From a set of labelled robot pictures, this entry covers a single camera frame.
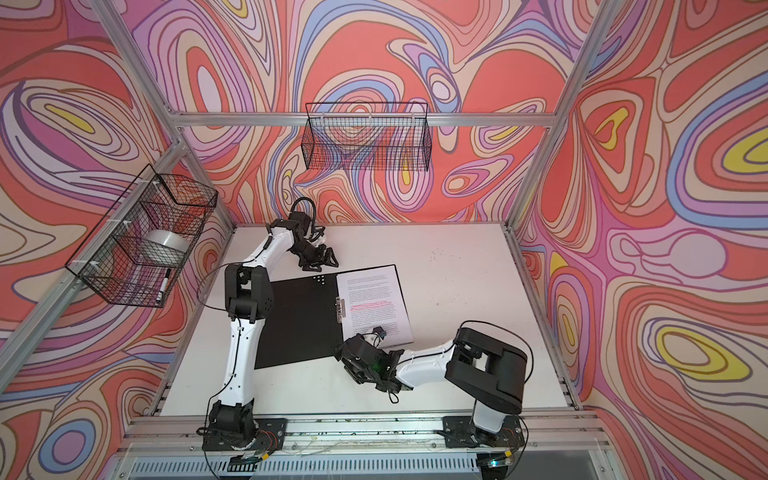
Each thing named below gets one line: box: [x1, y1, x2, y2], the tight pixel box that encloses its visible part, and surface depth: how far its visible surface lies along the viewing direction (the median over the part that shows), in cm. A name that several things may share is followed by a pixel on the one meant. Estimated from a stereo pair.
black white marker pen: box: [156, 277, 169, 304], surface depth 75 cm
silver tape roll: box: [135, 229, 189, 268], surface depth 74 cm
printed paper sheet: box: [336, 264, 415, 349], surface depth 98 cm
